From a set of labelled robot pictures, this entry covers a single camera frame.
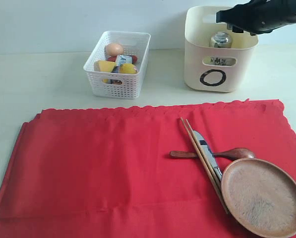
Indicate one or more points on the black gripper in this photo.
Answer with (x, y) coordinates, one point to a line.
(258, 16)

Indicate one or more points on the stainless steel cup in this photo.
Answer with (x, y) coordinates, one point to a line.
(221, 40)

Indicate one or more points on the white ceramic bowl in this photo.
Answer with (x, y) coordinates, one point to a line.
(220, 61)

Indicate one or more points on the wooden chopstick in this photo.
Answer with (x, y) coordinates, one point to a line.
(203, 154)
(206, 168)

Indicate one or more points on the yellow lemon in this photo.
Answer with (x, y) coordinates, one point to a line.
(127, 68)

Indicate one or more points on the silver table knife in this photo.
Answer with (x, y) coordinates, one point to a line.
(209, 154)

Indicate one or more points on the blue white milk carton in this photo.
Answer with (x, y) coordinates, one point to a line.
(121, 59)

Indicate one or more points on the brown egg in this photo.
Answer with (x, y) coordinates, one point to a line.
(114, 49)

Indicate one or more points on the red sausage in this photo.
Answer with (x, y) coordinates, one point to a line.
(134, 58)

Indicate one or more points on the yellow cheese wedge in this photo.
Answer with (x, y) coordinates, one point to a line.
(104, 66)

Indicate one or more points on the brown wooden plate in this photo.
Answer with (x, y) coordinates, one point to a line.
(261, 197)

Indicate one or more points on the cream plastic bin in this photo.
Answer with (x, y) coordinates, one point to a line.
(200, 25)

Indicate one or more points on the dark wooden spoon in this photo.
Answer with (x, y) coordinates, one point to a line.
(233, 154)

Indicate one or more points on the white perforated plastic basket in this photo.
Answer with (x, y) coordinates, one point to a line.
(134, 43)

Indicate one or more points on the red table cloth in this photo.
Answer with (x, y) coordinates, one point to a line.
(106, 173)

